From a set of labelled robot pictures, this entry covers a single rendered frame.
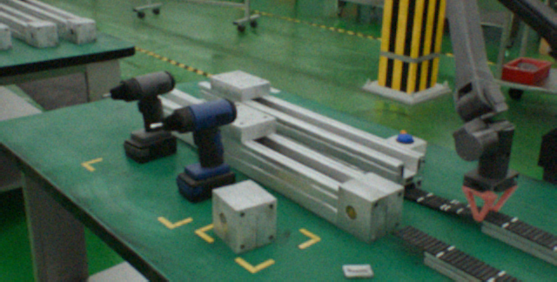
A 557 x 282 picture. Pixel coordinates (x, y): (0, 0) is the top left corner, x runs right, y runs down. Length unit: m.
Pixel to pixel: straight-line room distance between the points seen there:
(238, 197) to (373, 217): 0.27
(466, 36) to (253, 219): 0.59
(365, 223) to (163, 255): 0.40
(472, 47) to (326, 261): 0.54
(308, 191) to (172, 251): 0.32
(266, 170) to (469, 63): 0.51
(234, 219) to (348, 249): 0.23
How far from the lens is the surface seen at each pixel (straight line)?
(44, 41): 2.88
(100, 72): 2.87
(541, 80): 4.50
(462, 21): 1.39
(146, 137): 1.58
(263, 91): 1.81
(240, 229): 1.17
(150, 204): 1.39
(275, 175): 1.41
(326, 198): 1.29
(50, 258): 2.09
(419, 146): 1.59
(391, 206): 1.26
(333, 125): 1.61
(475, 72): 1.30
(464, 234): 1.33
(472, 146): 1.21
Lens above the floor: 1.43
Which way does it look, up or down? 21 degrees down
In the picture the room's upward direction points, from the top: 1 degrees clockwise
